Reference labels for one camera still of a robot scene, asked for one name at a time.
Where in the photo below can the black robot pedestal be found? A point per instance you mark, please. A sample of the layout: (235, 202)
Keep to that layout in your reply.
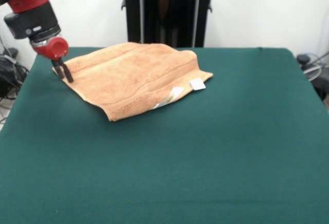
(167, 16)

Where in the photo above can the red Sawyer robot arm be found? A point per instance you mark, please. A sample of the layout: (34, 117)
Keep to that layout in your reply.
(28, 3)

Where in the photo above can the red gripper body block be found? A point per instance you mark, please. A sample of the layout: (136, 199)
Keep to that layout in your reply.
(51, 49)

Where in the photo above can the tan terry towel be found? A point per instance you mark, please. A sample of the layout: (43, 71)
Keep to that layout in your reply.
(128, 80)

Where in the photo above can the dark green table cloth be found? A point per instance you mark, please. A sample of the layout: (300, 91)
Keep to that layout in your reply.
(102, 170)

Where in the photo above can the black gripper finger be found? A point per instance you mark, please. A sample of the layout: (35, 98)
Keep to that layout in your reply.
(67, 73)
(58, 69)

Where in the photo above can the black floor equipment lump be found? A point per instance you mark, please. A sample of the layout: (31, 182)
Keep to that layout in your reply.
(321, 80)
(7, 75)

